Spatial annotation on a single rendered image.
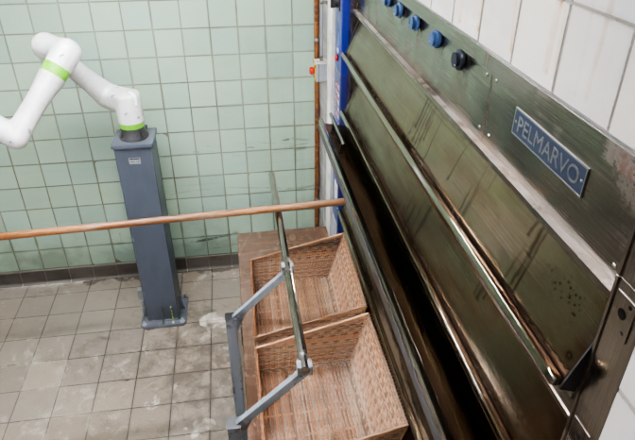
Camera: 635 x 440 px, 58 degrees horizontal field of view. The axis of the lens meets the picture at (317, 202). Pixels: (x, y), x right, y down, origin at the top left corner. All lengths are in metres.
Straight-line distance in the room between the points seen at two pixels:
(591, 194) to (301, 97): 2.71
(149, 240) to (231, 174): 0.71
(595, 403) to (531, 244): 0.29
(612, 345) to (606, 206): 0.20
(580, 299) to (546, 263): 0.10
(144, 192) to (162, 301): 0.75
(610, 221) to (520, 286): 0.27
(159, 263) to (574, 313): 2.71
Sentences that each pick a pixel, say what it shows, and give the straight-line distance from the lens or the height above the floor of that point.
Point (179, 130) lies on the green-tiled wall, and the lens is 3.56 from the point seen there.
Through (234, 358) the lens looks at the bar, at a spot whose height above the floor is 0.75.
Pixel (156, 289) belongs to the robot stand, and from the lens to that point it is 3.52.
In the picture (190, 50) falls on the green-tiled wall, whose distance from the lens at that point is 3.39.
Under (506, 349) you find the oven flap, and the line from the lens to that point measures 1.27.
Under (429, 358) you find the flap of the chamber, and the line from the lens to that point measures 1.43.
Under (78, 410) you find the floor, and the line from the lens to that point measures 3.36.
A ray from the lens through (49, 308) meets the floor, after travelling 4.04.
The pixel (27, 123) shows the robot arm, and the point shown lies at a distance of 2.74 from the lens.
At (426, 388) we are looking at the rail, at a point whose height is 1.44.
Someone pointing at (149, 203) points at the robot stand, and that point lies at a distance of 3.19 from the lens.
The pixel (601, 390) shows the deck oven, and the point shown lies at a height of 1.75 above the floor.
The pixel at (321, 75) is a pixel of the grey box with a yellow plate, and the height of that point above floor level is 1.45.
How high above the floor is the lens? 2.42
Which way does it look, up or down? 31 degrees down
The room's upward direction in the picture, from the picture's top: straight up
